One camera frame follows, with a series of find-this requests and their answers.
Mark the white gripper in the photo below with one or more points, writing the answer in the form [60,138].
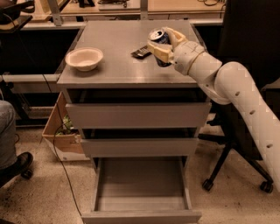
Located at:
[186,57]

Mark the blue pepsi can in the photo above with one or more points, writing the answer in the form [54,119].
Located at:
[159,36]

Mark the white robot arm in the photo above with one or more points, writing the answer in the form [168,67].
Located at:
[224,84]

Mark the grey drawer cabinet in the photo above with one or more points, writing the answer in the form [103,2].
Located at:
[120,78]

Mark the grey top drawer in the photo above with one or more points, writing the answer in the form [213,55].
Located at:
[138,116]

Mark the grey middle drawer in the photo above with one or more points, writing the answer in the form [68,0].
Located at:
[139,147]

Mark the grey open bottom drawer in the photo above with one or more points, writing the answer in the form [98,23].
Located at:
[141,190]

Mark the dark snack bar wrapper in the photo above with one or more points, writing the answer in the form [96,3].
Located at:
[141,53]

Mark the black office chair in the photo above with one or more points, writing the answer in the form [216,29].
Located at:
[250,35]

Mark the white paper bowl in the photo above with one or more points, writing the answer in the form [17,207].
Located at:
[84,59]

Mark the wooden desk in background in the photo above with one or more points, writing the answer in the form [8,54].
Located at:
[51,14]

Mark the cardboard box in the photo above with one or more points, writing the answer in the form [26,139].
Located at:
[64,142]

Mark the person leg in jeans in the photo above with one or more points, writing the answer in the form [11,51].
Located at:
[7,135]

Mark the black shoe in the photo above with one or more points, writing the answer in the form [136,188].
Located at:
[23,161]

